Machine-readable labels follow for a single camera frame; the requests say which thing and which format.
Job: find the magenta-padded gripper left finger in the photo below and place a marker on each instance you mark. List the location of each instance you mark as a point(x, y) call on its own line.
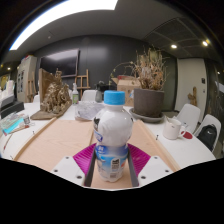
point(84, 158)

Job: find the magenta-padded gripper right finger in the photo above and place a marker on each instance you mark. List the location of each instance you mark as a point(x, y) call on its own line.
point(140, 159)

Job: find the blue-capped plastic water bottle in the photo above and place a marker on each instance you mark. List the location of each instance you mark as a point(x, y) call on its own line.
point(112, 133)

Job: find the light wooden drawing board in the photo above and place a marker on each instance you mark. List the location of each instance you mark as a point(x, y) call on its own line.
point(60, 140)

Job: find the grey round pot saucer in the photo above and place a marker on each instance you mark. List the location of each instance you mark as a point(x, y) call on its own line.
point(146, 119)

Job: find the white ceramic mug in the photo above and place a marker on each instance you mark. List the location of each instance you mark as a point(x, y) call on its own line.
point(171, 129)

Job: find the crumpled clear plastic bag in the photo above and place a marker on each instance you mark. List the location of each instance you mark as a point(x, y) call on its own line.
point(87, 110)

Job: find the grey pot with dried plant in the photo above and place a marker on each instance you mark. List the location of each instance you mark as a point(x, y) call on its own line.
point(149, 101)

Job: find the clear spray bottle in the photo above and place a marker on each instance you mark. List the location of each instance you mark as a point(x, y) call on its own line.
point(75, 96)

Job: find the white shell chair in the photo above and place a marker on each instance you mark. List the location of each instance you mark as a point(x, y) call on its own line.
point(210, 119)
point(189, 115)

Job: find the brown cardboard box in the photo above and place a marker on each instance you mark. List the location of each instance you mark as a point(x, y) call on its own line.
point(126, 87)

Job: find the wooden easel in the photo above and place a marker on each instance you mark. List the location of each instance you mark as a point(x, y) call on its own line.
point(83, 81)

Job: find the teal plastic package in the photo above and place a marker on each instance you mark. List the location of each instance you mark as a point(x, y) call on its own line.
point(11, 122)

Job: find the wooden standing figure sculpture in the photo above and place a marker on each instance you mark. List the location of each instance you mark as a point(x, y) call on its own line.
point(192, 97)

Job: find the black case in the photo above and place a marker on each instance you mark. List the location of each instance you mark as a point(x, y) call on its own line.
point(10, 108)

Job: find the white cabinet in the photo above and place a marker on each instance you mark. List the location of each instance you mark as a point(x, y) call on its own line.
point(26, 78)

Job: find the round ceiling spotlight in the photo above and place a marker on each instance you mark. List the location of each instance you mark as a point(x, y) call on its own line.
point(174, 46)
point(205, 43)

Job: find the long ceiling light panel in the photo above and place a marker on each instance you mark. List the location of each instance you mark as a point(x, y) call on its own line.
point(66, 15)

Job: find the black wall screen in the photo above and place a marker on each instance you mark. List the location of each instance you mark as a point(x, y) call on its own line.
point(60, 62)

